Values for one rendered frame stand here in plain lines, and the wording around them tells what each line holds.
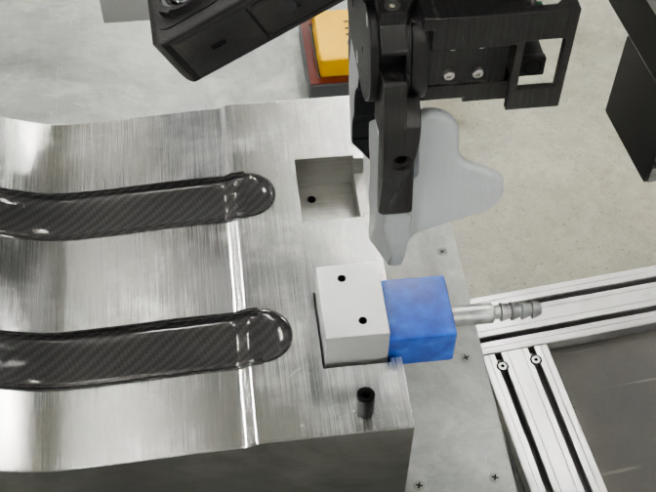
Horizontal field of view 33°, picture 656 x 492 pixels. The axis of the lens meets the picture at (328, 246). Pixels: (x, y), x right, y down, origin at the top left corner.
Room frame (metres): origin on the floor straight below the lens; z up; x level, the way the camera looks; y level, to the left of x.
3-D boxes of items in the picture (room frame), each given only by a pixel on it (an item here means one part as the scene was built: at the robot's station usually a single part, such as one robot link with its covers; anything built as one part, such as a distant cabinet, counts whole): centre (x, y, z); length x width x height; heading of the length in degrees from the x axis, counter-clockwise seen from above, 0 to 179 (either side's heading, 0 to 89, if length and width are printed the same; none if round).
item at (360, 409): (0.30, -0.02, 0.90); 0.01 x 0.01 x 0.02
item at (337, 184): (0.46, 0.00, 0.87); 0.05 x 0.05 x 0.04; 8
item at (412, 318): (0.36, -0.06, 0.89); 0.13 x 0.05 x 0.05; 98
